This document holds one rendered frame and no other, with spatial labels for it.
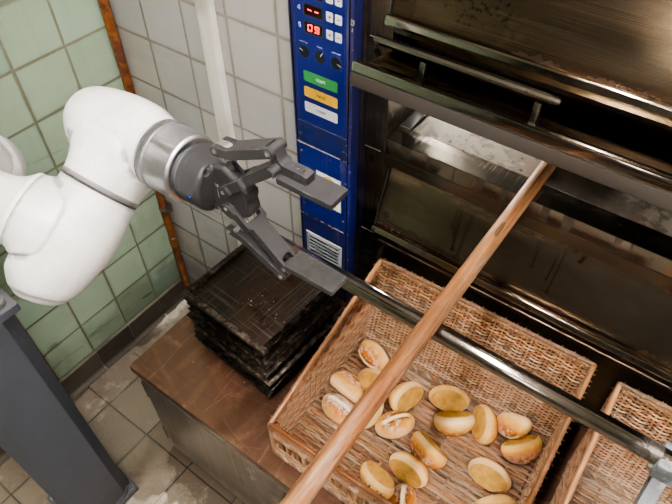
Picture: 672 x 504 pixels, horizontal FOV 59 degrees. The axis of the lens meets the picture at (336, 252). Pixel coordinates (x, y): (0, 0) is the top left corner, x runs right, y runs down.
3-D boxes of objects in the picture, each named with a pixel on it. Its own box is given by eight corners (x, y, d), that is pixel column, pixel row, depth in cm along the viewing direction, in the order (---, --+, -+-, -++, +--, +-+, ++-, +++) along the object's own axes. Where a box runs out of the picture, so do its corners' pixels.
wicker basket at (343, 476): (374, 317, 169) (379, 252, 148) (566, 420, 147) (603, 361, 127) (267, 453, 142) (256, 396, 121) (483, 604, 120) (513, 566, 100)
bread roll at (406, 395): (428, 399, 149) (413, 391, 154) (422, 377, 147) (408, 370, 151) (398, 420, 145) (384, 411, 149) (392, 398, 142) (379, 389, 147)
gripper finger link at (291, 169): (277, 160, 62) (274, 137, 60) (315, 179, 60) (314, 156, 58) (267, 168, 61) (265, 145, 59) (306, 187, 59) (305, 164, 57)
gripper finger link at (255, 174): (246, 181, 70) (239, 171, 70) (299, 158, 61) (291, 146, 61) (224, 199, 68) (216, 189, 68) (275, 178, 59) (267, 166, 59)
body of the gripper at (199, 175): (212, 127, 71) (271, 155, 67) (222, 181, 77) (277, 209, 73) (165, 159, 67) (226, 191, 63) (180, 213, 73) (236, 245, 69)
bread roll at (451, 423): (431, 409, 146) (431, 431, 146) (435, 418, 139) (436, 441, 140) (471, 408, 146) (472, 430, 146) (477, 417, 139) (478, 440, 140)
